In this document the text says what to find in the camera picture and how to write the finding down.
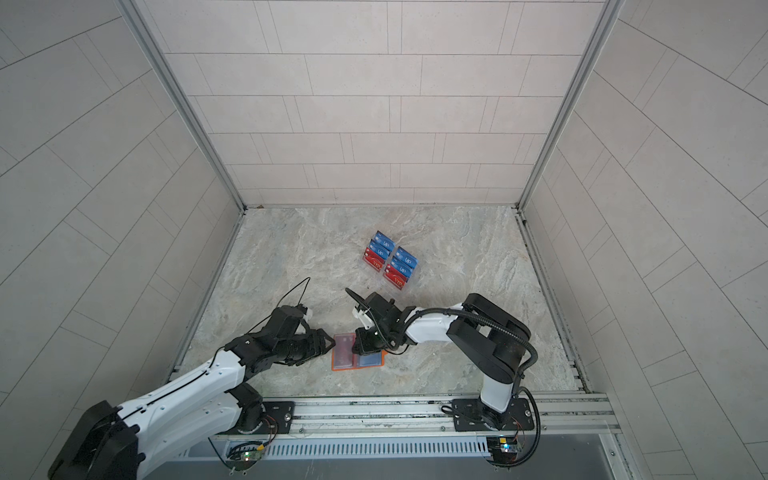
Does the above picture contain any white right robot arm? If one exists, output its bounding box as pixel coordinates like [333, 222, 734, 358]
[345, 288, 539, 414]

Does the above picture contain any aluminium corner post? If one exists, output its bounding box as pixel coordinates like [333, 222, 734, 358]
[115, 0, 247, 215]
[517, 0, 623, 213]

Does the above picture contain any left card stack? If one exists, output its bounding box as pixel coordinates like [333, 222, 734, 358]
[363, 231, 396, 272]

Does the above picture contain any aluminium corner post right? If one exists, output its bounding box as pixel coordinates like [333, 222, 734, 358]
[517, 0, 623, 213]

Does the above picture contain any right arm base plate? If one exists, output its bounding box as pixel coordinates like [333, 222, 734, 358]
[442, 397, 536, 432]

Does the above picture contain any left green circuit board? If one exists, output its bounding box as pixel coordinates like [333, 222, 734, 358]
[226, 441, 266, 472]

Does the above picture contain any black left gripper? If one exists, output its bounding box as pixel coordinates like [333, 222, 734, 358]
[274, 328, 340, 365]

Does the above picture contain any right card stack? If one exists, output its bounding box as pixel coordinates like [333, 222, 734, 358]
[383, 247, 418, 290]

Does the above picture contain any right green circuit board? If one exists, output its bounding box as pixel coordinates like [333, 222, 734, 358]
[486, 437, 521, 468]

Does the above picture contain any orange card holder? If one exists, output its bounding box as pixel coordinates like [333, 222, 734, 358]
[350, 352, 384, 370]

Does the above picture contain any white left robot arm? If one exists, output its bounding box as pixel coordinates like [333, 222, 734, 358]
[47, 305, 335, 479]

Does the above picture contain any card stack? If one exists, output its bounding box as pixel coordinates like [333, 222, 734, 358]
[363, 231, 396, 272]
[383, 247, 418, 290]

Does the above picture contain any green circuit board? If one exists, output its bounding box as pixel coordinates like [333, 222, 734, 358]
[226, 441, 266, 472]
[486, 437, 521, 468]

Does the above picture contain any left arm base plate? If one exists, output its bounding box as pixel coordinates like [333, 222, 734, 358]
[227, 401, 296, 435]

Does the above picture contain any aluminium corner post left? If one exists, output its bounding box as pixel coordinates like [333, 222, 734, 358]
[115, 0, 247, 215]

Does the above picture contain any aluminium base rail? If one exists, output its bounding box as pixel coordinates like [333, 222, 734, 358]
[263, 391, 621, 440]

